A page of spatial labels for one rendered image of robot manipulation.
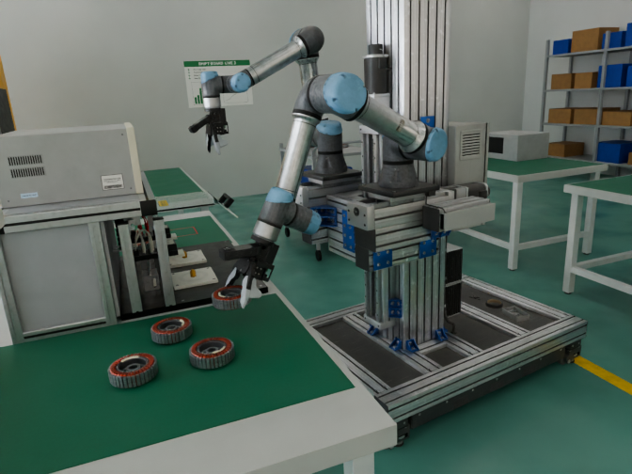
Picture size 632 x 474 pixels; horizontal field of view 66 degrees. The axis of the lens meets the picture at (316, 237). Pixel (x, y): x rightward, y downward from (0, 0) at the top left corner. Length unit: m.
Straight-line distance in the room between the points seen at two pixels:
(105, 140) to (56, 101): 5.44
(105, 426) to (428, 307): 1.60
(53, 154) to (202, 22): 5.70
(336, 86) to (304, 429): 0.92
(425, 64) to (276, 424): 1.55
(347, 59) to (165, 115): 2.80
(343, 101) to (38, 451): 1.12
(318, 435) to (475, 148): 1.59
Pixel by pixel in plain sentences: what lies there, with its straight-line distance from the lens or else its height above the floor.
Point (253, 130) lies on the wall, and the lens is 7.26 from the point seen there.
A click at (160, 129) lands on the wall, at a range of 7.05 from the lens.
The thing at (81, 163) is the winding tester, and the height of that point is 1.23.
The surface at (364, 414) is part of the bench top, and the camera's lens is 1.08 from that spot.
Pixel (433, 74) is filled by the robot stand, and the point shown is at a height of 1.44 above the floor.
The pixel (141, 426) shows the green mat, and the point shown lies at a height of 0.75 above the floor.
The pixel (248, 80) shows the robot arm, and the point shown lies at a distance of 2.12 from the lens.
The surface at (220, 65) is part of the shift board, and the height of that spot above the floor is 1.84.
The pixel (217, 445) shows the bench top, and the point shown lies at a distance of 1.04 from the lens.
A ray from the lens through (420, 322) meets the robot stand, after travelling 2.37.
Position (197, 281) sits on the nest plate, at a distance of 1.75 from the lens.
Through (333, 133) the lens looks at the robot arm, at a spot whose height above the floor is 1.22.
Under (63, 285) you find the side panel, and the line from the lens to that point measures 1.59.
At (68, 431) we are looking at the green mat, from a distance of 1.19.
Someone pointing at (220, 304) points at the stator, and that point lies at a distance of 1.41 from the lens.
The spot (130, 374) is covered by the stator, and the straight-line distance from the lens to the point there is 1.25.
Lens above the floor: 1.39
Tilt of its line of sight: 16 degrees down
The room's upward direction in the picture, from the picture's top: 3 degrees counter-clockwise
